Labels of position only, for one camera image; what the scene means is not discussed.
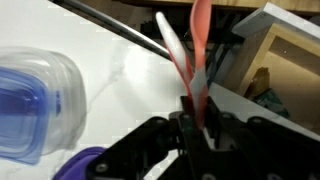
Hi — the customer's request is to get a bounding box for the clear container with blue lid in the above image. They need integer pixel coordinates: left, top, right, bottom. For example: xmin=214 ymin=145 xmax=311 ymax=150
xmin=0 ymin=47 xmax=86 ymax=164

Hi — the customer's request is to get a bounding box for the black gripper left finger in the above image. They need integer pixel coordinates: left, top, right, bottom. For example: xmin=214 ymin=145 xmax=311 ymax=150
xmin=85 ymin=96 xmax=211 ymax=180

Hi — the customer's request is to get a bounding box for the green packet in drawer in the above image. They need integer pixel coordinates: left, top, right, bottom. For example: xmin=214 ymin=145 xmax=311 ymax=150
xmin=254 ymin=88 xmax=290 ymax=118

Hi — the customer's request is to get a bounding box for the orange white baby spoon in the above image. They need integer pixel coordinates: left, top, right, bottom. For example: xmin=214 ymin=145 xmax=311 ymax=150
xmin=190 ymin=0 xmax=212 ymax=129

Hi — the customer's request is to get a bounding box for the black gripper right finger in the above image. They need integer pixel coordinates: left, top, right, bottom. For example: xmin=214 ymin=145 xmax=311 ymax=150
xmin=206 ymin=97 xmax=320 ymax=180

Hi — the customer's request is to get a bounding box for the brown item in drawer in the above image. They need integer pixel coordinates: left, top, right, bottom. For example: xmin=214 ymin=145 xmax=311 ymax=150
xmin=245 ymin=67 xmax=270 ymax=99

